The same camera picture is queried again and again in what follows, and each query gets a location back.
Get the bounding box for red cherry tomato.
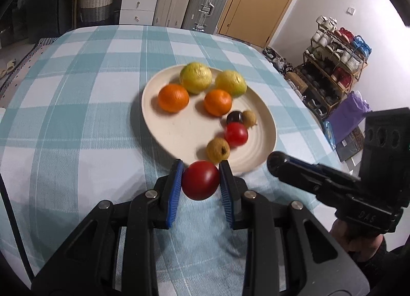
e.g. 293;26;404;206
182;161;220;201
224;122;249;147

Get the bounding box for brown longan fruit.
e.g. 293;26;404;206
206;137;231;165
242;110;257;129

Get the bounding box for dark purple plum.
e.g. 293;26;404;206
226;111;243;124
267;151;289;177

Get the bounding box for large orange mandarin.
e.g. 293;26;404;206
158;83;190;113

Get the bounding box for yellow-green citrus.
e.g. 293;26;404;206
179;62;213;95
215;70;247;97

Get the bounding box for right hand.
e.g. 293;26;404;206
330;219;384;262

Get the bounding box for cream round plate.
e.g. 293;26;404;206
141;65;277;174

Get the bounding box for purple bag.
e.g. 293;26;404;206
327;91;371;144

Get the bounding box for teal checked tablecloth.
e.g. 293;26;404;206
0;24;341;296

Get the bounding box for shoe rack with shoes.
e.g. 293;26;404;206
296;15;372;120

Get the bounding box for silver hard suitcase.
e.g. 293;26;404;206
181;0;227;34

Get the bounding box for wooden door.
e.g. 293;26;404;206
217;0;310;48

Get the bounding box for woven laundry basket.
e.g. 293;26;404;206
80;0;113;24

